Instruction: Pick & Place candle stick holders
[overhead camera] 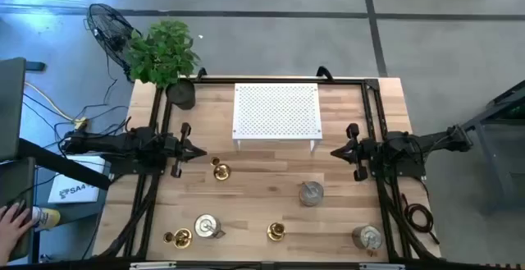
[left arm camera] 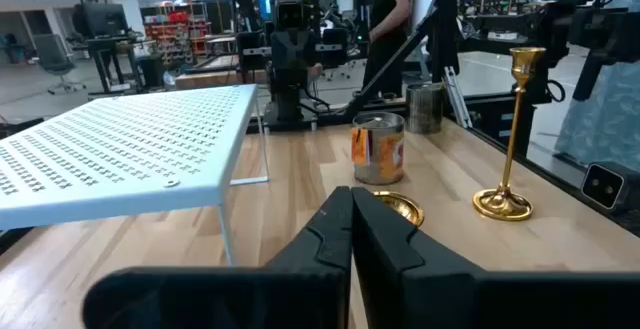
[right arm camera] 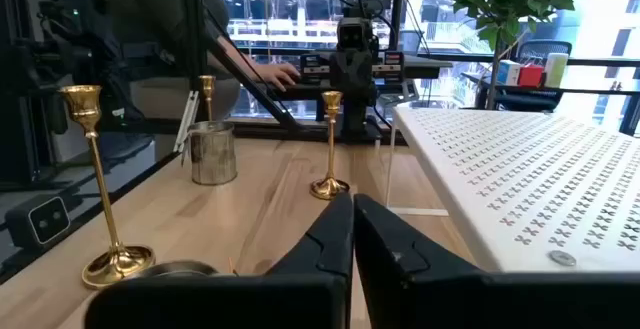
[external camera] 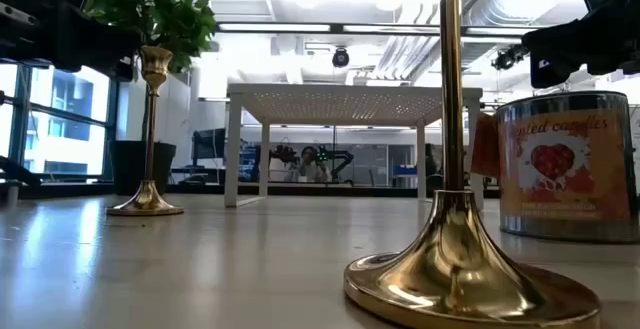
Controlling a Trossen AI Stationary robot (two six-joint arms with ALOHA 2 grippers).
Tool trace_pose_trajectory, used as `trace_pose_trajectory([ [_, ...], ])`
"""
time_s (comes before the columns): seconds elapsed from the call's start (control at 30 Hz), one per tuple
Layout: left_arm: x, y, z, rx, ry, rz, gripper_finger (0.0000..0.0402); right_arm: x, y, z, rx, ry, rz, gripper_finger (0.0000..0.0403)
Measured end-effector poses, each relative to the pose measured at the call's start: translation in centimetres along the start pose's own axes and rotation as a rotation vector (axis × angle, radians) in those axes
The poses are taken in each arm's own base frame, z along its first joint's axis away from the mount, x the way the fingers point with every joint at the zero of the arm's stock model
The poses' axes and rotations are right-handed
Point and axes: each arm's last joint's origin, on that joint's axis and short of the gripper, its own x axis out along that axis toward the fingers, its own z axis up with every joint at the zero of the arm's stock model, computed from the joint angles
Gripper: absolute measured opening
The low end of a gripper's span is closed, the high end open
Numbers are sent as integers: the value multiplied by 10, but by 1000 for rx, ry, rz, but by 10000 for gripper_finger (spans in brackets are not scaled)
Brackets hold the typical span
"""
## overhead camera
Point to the dark metal cart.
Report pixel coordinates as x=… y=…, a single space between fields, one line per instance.
x=504 y=138

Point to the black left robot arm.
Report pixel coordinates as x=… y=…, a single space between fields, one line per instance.
x=123 y=143

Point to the gold brass candlestick holder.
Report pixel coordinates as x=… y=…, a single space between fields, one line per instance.
x=182 y=238
x=222 y=172
x=276 y=232

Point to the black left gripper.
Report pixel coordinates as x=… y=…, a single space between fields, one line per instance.
x=180 y=151

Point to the white perforated metal shelf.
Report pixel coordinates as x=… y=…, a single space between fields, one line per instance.
x=277 y=112

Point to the dark grey monitor panel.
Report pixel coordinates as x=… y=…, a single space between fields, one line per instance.
x=11 y=106

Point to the white and yellow spray can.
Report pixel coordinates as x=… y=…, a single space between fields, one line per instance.
x=47 y=218

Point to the black diagonal metal beam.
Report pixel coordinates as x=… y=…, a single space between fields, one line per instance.
x=61 y=163

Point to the white printed cardboard box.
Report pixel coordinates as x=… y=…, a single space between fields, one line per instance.
x=76 y=184

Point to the dark desk mat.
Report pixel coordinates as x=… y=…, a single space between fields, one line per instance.
x=20 y=179

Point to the silver scented candle tin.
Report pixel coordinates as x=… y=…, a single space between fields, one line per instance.
x=366 y=237
x=206 y=225
x=311 y=193

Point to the black floor fan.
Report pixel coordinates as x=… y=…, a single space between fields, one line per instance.
x=108 y=32

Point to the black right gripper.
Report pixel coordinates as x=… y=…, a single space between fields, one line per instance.
x=363 y=151

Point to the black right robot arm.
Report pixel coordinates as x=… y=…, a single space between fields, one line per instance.
x=422 y=143

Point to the grey aluminium bracket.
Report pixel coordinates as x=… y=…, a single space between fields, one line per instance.
x=152 y=265
x=381 y=266

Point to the green plant in black pot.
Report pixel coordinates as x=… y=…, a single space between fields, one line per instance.
x=162 y=52

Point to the person's hand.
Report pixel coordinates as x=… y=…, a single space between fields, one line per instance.
x=12 y=233

